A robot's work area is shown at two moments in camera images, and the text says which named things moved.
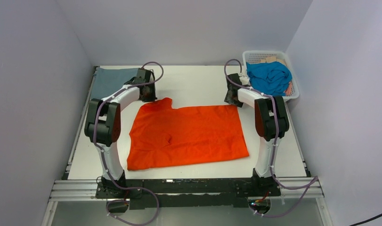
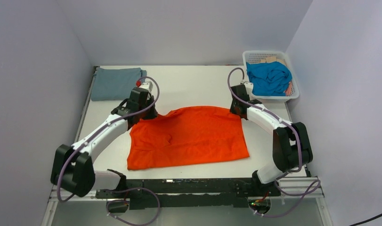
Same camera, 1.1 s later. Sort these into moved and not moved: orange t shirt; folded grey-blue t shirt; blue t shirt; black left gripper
Moved: black left gripper
Not moved: orange t shirt; folded grey-blue t shirt; blue t shirt
